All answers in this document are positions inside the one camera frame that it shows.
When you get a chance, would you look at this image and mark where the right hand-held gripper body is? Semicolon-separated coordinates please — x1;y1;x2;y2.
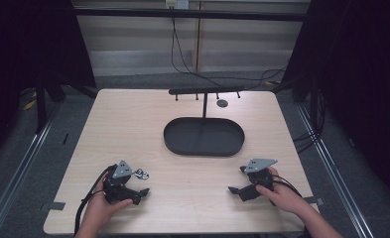
238;158;279;203

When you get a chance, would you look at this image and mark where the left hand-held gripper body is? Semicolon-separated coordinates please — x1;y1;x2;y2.
102;160;143;205

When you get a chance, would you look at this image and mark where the silver key ring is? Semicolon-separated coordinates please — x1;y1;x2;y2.
133;168;150;181

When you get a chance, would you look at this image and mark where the black hook stand with tray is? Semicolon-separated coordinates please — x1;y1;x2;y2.
163;85;246;158

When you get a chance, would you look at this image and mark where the person's right hand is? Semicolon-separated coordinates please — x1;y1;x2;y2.
255;166;305;216

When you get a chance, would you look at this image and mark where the person's left hand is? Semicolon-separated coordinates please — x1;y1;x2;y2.
82;179;134;232

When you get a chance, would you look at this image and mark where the grey tape strip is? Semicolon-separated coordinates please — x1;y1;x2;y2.
303;195;325;208
39;200;66;213

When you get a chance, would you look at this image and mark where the black metal stand leg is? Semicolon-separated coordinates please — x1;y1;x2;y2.
34;83;49;135

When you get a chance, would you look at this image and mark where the yellow floor marker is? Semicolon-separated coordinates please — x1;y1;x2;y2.
22;98;38;112

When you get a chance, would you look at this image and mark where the dark curtain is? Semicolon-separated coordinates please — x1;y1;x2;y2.
0;0;97;167
281;0;390;212

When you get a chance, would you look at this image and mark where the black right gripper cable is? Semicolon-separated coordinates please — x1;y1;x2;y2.
270;174;304;208

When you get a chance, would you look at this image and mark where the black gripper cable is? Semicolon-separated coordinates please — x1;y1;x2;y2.
73;165;115;236
270;174;304;208

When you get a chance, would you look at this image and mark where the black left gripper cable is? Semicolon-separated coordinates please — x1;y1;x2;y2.
73;165;115;236

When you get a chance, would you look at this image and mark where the bundle of black floor cables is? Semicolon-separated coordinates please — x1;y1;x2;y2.
292;87;327;155

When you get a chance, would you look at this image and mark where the metal floor rail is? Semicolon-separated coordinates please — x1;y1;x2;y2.
296;102;377;238
0;98;65;238

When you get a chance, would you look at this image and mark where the black hanging wall cable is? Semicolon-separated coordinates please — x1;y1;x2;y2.
170;16;288;91

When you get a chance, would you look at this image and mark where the black horizontal frame bar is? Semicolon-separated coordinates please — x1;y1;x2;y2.
72;7;311;23

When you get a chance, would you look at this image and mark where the white wall socket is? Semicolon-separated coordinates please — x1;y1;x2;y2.
165;0;191;10

